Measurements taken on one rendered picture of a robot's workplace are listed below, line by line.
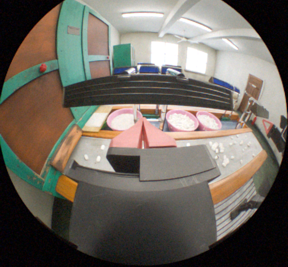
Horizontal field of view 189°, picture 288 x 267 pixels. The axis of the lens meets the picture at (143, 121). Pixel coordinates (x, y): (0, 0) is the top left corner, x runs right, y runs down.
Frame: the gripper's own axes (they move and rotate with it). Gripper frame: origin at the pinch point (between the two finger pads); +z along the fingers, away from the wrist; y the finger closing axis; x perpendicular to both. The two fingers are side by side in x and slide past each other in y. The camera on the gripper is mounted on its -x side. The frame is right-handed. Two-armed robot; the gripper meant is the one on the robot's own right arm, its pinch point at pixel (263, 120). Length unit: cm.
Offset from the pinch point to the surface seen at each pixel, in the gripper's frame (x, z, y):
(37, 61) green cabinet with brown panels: -22, 14, 106
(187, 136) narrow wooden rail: 30, 23, 33
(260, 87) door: -65, 148, -424
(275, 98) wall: -65, 54, -430
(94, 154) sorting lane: 33, 12, 88
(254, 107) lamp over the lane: -1.2, 11.8, -8.1
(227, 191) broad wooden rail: 30.8, -16.0, 19.0
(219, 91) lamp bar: -2.8, 11.4, 35.7
